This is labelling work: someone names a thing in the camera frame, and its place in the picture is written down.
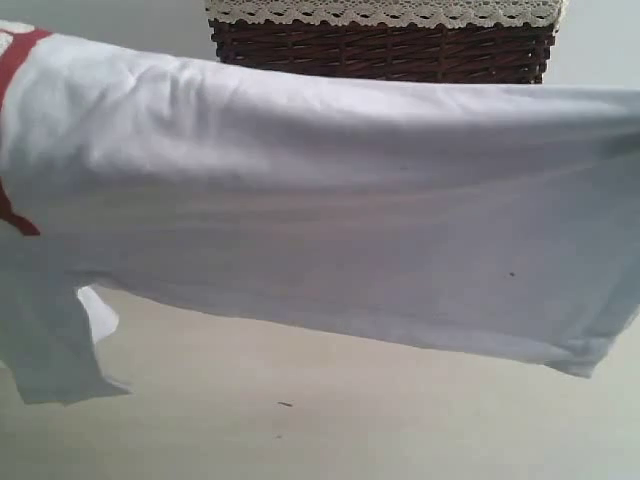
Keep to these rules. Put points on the white t-shirt with red lettering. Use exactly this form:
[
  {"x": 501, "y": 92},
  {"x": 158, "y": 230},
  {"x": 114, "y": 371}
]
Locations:
[{"x": 499, "y": 220}]

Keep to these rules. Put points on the dark brown wicker basket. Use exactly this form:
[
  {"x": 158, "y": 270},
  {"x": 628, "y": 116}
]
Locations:
[{"x": 468, "y": 55}]

